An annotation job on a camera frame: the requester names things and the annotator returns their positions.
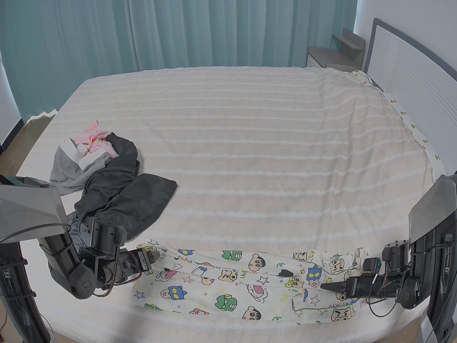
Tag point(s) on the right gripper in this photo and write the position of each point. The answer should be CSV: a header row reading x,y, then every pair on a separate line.
x,y
364,287

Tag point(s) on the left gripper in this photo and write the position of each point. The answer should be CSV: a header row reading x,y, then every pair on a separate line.
x,y
139,261

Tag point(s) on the white printed pyjama top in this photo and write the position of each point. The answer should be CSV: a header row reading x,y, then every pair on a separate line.
x,y
232,280

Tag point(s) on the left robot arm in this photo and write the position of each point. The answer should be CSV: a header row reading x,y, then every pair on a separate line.
x,y
28,205

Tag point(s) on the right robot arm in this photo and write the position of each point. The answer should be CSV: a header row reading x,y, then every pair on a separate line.
x,y
432,205

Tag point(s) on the pile of clothes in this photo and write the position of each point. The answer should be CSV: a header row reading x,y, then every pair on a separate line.
x,y
142,198

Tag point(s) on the bed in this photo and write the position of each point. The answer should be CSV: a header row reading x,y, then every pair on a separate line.
x,y
232,120

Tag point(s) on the grey bedside table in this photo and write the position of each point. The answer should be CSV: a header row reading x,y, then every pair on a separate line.
x,y
326,57

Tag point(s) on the blue-green curtain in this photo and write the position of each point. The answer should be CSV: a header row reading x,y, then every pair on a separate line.
x,y
178,20

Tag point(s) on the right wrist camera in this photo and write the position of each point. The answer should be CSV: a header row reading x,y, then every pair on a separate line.
x,y
371,264

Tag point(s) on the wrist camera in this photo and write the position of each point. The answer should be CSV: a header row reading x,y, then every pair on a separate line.
x,y
371,264
120,235

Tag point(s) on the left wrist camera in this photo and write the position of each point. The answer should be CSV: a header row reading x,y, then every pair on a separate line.
x,y
120,235

